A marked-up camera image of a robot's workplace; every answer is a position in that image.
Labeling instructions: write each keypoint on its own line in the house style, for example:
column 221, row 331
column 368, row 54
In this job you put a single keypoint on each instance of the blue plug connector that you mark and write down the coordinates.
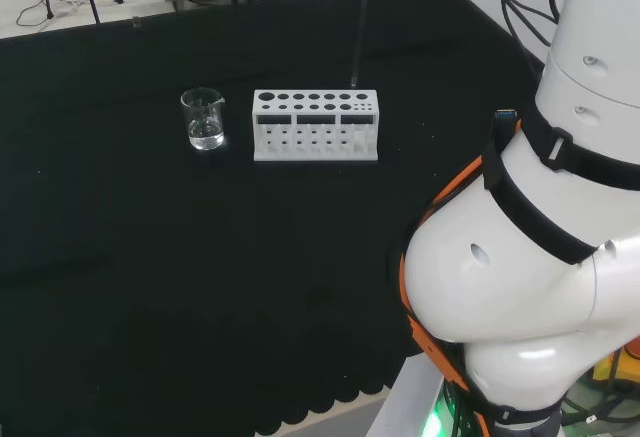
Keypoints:
column 506, row 114

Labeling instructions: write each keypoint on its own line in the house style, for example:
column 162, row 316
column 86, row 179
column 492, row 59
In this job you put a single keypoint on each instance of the black bench cloth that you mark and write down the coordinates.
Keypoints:
column 200, row 257

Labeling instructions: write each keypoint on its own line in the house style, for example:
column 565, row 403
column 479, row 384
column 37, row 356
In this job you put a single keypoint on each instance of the white test tube rack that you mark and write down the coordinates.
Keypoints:
column 315, row 127

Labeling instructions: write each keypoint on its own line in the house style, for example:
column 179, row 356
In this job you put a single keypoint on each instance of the clear glass rod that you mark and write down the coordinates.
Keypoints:
column 359, row 42

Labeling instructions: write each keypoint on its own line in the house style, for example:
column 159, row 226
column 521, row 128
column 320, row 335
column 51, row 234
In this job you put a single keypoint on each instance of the small clear tape piece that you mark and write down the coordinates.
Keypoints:
column 136, row 22

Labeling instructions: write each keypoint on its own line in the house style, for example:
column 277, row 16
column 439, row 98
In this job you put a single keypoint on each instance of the clear glass beaker with water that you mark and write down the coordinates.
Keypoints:
column 204, row 127

